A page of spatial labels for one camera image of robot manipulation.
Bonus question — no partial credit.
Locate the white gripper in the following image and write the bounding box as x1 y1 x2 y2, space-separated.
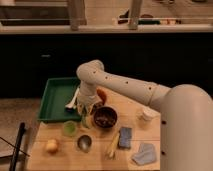
77 88 101 129

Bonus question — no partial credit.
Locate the light blue cloth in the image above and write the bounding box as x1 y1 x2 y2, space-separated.
131 143 157 166

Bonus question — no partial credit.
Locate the metal cup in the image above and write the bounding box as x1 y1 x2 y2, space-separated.
77 135 92 153

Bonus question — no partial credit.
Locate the black pole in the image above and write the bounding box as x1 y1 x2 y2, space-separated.
9 122 25 171

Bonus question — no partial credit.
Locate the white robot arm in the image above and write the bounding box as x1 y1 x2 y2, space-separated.
76 60 213 171

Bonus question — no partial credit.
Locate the yellow round fruit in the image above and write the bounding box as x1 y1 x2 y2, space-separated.
45 139 59 153

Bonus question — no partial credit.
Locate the red orange toy food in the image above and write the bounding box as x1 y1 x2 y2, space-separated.
97 89 107 104

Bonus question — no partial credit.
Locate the white small cup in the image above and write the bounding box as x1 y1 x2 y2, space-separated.
142 108 154 121

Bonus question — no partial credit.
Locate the white utensil in tray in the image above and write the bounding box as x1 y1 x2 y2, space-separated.
65 88 79 110

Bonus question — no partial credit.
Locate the yellow banana toy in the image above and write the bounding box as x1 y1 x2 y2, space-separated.
106 133 120 158

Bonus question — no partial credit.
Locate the dark brown bowl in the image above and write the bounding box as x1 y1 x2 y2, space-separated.
93 106 117 128

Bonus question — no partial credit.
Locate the green plastic tray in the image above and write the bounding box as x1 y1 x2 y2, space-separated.
38 77 81 123

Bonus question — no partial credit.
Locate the blue sponge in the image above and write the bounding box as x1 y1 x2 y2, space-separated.
119 127 132 149

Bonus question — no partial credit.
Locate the green plastic cup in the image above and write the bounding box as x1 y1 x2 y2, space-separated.
63 121 77 137

